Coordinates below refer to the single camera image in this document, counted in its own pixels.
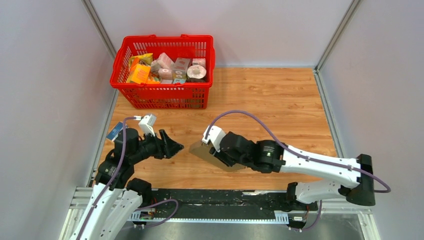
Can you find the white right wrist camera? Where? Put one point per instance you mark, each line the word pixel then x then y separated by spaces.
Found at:
pixel 213 135

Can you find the yellow snack bag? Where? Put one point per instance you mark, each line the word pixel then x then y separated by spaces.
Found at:
pixel 145 59

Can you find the red plastic shopping basket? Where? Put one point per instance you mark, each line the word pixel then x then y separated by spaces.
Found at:
pixel 166 88

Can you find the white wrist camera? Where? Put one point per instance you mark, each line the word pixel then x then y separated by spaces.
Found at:
pixel 146 123
pixel 213 135

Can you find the brown cardboard paper box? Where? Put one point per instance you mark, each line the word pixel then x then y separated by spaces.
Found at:
pixel 202 151

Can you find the aluminium frame rail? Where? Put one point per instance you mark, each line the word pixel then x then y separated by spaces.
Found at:
pixel 147 216

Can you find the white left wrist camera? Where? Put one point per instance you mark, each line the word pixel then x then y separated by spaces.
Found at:
pixel 146 123

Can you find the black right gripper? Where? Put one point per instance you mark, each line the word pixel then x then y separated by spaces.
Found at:
pixel 220 155

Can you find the orange snack box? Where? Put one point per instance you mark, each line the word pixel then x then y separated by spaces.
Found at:
pixel 138 74

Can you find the pink white carton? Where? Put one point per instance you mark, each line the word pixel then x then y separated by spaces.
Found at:
pixel 165 61

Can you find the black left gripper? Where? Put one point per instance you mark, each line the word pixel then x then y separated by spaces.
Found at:
pixel 165 147

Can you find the blue yellow small box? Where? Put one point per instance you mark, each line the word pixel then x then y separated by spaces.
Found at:
pixel 114 132

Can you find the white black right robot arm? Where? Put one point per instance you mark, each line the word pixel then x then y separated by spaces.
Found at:
pixel 341 178

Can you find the round tape roll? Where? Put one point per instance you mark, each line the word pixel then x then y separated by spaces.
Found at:
pixel 196 74

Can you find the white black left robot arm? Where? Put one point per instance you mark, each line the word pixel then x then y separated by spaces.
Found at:
pixel 116 194

